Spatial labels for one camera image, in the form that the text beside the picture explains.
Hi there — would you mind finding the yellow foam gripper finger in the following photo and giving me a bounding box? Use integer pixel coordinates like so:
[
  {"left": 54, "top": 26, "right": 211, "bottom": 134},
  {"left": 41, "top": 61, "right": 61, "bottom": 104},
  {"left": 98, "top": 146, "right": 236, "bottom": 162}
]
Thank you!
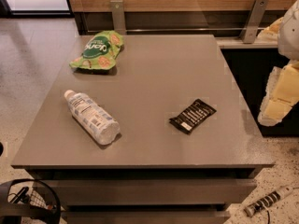
[
  {"left": 258, "top": 61, "right": 299, "bottom": 127},
  {"left": 258, "top": 18, "right": 283, "bottom": 41}
]

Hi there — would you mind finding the clear blue-labelled plastic bottle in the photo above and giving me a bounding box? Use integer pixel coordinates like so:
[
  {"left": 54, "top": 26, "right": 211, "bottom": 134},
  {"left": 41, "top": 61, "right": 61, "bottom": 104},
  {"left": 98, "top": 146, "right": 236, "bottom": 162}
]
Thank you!
[{"left": 64, "top": 90, "right": 121, "bottom": 146}]

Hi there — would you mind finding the black snack wrapper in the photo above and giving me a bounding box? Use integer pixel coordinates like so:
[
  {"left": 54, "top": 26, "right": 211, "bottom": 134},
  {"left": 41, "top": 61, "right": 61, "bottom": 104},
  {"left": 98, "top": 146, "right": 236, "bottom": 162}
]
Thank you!
[{"left": 169, "top": 99, "right": 217, "bottom": 134}]

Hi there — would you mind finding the grey drawer cabinet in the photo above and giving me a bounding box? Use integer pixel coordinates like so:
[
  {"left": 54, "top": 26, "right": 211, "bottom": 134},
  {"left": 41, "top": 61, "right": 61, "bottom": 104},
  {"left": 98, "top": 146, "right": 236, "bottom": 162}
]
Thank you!
[{"left": 12, "top": 35, "right": 274, "bottom": 224}]

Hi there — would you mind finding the green chip bag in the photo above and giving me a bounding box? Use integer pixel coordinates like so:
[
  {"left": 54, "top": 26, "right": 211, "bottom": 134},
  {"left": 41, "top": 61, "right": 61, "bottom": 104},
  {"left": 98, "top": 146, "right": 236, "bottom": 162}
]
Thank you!
[{"left": 69, "top": 31, "right": 123, "bottom": 71}]

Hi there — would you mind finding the right metal wall bracket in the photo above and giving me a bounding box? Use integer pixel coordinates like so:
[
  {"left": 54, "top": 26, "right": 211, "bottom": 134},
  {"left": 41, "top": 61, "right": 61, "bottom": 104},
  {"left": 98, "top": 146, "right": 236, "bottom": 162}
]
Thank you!
[{"left": 240, "top": 0, "right": 269, "bottom": 44}]

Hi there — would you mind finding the metal wall bracket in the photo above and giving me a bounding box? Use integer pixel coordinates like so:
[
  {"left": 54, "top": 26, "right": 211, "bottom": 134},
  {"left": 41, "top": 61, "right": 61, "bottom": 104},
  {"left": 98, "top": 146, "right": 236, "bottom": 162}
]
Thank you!
[
  {"left": 240, "top": 0, "right": 269, "bottom": 44},
  {"left": 110, "top": 0, "right": 127, "bottom": 35}
]

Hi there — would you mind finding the wooden wall panel counter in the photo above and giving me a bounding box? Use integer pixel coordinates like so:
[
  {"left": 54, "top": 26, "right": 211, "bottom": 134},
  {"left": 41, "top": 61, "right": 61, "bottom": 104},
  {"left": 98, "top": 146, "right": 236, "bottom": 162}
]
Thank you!
[{"left": 67, "top": 0, "right": 296, "bottom": 36}]

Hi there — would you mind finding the left metal wall bracket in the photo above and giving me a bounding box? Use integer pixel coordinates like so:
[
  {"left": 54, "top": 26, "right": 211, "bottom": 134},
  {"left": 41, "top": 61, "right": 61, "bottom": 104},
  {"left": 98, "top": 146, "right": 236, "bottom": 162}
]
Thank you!
[{"left": 110, "top": 0, "right": 127, "bottom": 35}]

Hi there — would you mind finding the black wire basket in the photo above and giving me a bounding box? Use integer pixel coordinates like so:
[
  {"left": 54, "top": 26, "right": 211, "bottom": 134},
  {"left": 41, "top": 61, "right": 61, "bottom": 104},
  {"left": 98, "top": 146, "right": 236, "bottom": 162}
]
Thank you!
[{"left": 0, "top": 178, "right": 61, "bottom": 224}]

